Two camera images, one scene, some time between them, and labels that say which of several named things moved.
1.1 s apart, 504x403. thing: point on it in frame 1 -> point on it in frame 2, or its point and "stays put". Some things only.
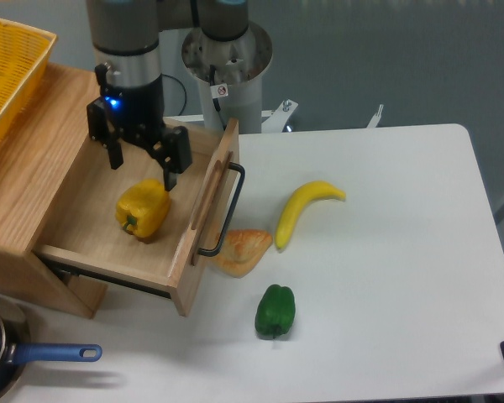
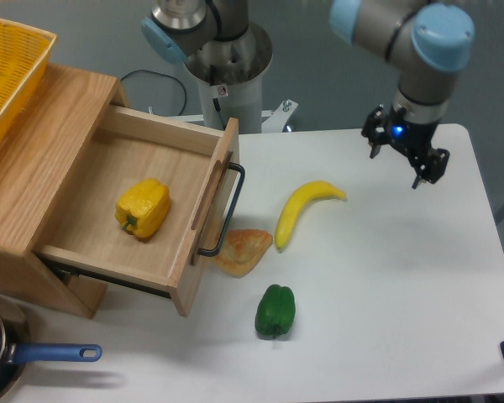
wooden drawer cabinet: [22, 177] stays put
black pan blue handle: [7, 349] stays put
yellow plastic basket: [15, 60] stays put
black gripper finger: [102, 129] -> [375, 129]
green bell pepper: [275, 311] stays put
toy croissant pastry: [242, 251] stays put
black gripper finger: [171, 149] -> [433, 169]
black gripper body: [138, 112] -> [414, 139]
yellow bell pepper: [144, 208] stays put
